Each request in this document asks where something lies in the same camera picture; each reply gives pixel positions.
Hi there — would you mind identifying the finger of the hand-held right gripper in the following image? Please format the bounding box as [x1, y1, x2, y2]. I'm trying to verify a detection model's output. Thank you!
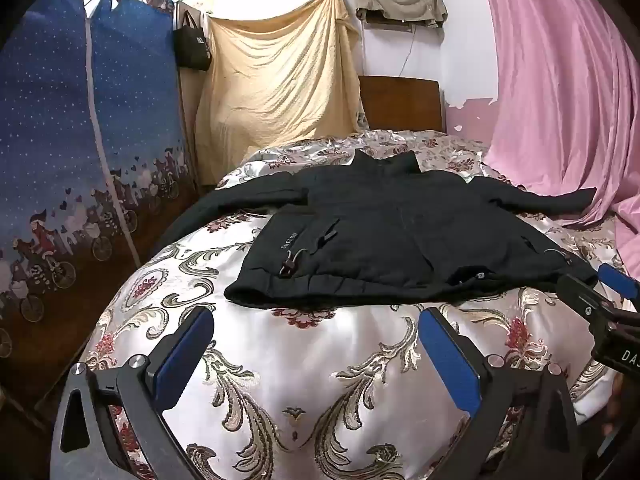
[596, 263, 640, 311]
[554, 274, 608, 317]

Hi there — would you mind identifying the black jacket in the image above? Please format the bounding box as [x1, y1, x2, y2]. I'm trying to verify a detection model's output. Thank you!
[150, 152, 601, 308]

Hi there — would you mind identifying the floral satin bedspread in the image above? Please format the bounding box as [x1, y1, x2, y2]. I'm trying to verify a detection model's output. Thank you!
[82, 129, 640, 480]

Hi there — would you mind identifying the blue printed wardrobe cover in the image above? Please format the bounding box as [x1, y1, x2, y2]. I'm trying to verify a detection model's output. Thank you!
[0, 0, 202, 411]

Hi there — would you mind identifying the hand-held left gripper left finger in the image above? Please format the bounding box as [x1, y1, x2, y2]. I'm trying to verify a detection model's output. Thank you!
[50, 306, 216, 480]

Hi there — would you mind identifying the wooden headboard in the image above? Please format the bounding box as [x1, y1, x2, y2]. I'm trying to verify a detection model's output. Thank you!
[358, 76, 446, 133]

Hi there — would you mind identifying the yellow hanging cloth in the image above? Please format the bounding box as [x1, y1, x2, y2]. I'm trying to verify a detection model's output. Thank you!
[194, 0, 371, 187]

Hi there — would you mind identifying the pink curtain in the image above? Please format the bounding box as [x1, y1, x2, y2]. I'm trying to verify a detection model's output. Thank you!
[475, 0, 640, 281]

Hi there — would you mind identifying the black tote bag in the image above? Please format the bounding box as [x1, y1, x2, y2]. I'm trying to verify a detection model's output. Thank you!
[172, 10, 211, 72]

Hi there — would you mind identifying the olive hanging cloth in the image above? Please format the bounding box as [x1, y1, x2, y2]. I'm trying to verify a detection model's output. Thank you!
[351, 0, 448, 29]

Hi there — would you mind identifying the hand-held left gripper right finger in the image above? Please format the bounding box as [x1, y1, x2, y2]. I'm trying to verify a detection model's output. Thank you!
[419, 306, 583, 480]

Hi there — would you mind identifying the thin wall cable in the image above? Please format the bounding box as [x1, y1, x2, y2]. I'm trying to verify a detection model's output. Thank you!
[399, 25, 417, 79]

